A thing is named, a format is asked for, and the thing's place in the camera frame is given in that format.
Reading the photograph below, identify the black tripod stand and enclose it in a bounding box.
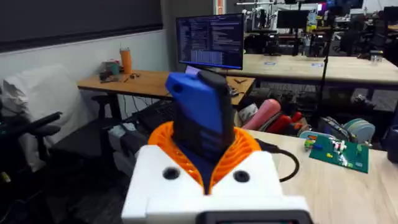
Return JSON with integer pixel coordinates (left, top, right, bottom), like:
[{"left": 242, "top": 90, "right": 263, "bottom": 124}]
[{"left": 310, "top": 0, "right": 336, "bottom": 127}]

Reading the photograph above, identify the stack of pale plates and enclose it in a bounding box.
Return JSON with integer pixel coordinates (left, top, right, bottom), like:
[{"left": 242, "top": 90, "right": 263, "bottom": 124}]
[{"left": 343, "top": 118, "right": 376, "bottom": 144}]

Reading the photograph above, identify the black office chair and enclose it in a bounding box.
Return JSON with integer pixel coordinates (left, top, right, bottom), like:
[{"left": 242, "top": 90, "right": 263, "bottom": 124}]
[{"left": 0, "top": 110, "right": 106, "bottom": 175}]

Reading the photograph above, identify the computer monitor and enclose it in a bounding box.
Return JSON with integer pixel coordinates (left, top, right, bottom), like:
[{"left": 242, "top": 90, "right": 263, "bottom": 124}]
[{"left": 175, "top": 12, "right": 245, "bottom": 71}]

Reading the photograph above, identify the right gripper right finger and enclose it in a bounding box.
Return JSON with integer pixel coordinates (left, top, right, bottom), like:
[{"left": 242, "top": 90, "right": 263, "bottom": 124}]
[{"left": 210, "top": 126, "right": 284, "bottom": 197}]

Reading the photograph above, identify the wooden desk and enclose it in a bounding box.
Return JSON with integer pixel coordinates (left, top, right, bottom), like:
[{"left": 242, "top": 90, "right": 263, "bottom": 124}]
[{"left": 76, "top": 69, "right": 256, "bottom": 108}]

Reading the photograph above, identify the green board with toy blocks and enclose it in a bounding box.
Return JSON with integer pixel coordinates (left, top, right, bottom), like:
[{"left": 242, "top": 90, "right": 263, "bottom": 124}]
[{"left": 303, "top": 133, "right": 370, "bottom": 174}]

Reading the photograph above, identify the red tool heap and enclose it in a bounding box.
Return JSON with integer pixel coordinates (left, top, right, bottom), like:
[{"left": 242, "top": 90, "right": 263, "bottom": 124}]
[{"left": 265, "top": 111, "right": 312, "bottom": 135}]

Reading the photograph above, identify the white cloth cover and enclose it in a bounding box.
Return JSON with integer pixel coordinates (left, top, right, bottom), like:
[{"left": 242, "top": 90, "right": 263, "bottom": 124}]
[{"left": 0, "top": 63, "right": 93, "bottom": 174}]

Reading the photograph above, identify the dark blue tub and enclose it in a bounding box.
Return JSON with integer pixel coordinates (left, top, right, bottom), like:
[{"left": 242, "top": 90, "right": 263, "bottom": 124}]
[{"left": 386, "top": 124, "right": 398, "bottom": 165}]

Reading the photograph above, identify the blue electric screwdriver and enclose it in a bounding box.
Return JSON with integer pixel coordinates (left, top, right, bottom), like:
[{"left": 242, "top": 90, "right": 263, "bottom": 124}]
[{"left": 164, "top": 70, "right": 236, "bottom": 195}]

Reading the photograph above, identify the orange tumbler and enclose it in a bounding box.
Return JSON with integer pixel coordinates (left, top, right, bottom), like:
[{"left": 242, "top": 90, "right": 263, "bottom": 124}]
[{"left": 119, "top": 47, "right": 133, "bottom": 75}]

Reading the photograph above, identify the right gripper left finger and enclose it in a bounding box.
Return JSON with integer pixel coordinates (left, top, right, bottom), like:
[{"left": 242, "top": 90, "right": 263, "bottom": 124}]
[{"left": 121, "top": 121, "right": 207, "bottom": 224}]

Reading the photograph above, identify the long wooden table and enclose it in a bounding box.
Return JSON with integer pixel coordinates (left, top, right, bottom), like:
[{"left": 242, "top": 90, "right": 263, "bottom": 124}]
[{"left": 217, "top": 54, "right": 398, "bottom": 91}]

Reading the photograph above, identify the black cable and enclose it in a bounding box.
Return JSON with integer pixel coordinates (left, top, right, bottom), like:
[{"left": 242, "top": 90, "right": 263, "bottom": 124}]
[{"left": 254, "top": 138, "right": 301, "bottom": 184}]

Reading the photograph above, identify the black keyboard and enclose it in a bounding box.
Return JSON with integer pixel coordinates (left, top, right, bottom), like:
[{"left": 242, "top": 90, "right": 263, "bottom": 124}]
[{"left": 133, "top": 100, "right": 175, "bottom": 133}]

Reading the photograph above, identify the pink foam roll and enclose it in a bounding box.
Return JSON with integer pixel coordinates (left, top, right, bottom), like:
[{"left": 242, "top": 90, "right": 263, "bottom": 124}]
[{"left": 241, "top": 98, "right": 282, "bottom": 131}]

